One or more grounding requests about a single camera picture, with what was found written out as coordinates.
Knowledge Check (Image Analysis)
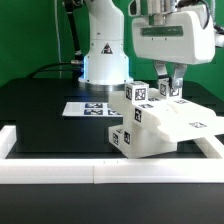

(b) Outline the white tagged cube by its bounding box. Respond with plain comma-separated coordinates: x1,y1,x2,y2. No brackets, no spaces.
125,81,149,103
158,78,182,98

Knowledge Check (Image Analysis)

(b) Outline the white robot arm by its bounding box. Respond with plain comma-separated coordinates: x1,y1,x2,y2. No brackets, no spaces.
79,0,215,91

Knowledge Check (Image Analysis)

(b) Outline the white chair seat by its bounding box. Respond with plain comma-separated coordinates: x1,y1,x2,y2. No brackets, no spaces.
120,126,177,158

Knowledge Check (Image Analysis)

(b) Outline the black cable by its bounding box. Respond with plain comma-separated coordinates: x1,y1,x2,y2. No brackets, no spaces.
26,0,84,80

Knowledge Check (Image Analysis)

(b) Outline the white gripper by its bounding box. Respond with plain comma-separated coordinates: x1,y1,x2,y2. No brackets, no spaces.
132,9,215,96

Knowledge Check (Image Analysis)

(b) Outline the white cable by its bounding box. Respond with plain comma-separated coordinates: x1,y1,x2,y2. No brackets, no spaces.
53,0,63,79

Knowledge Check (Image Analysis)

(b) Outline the white U-shaped frame wall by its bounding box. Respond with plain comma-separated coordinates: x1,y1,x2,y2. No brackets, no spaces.
0,126,224,184

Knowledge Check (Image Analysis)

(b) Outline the white base tag plate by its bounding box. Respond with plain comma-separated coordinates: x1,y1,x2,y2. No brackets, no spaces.
62,102,120,117

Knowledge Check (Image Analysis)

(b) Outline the white chair backrest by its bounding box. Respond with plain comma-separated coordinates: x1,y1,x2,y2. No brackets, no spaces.
109,88,224,142

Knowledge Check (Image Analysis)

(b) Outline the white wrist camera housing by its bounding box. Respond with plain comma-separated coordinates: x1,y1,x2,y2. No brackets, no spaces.
214,25,224,48

